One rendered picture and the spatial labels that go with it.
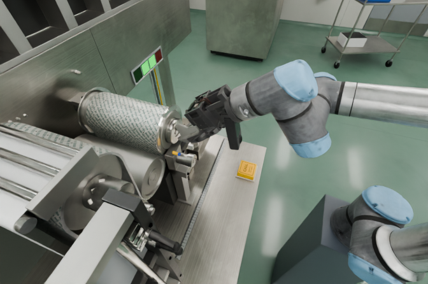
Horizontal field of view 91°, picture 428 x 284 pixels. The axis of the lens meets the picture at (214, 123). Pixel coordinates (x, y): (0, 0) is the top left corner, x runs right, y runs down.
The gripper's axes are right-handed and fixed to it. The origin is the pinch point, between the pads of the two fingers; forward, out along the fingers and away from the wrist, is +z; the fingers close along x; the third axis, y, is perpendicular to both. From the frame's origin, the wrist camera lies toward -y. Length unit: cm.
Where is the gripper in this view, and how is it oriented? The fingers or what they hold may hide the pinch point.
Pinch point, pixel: (186, 134)
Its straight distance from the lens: 60.2
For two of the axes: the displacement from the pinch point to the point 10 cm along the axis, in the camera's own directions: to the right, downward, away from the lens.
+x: -3.3, 6.8, -6.6
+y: -6.1, -6.9, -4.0
